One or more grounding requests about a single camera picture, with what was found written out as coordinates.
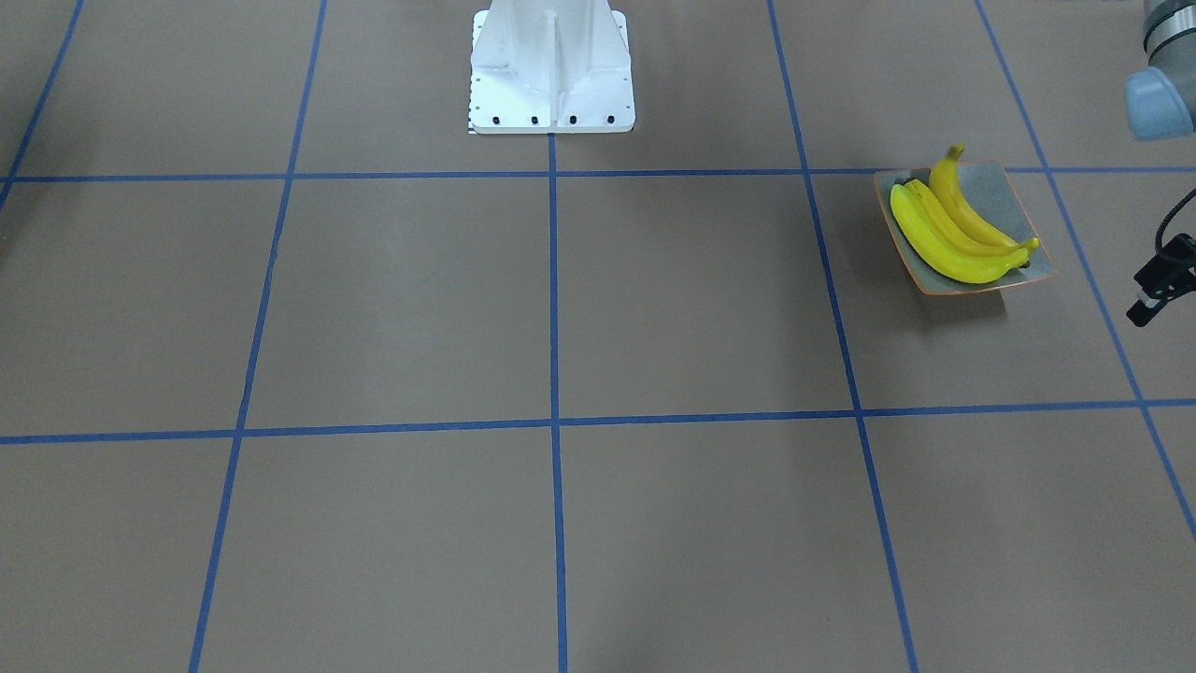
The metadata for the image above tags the bright yellow banana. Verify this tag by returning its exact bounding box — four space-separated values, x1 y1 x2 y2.
903 179 1041 257

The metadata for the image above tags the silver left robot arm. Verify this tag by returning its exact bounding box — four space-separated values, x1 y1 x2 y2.
1124 1 1195 328

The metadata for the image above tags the grey square plate orange rim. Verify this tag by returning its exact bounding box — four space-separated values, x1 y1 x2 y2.
873 159 1058 295

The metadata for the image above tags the brown paper table cover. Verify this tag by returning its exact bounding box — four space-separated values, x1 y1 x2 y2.
4 1 1192 672

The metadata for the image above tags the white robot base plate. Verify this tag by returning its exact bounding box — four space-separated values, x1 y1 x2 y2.
466 1 636 134

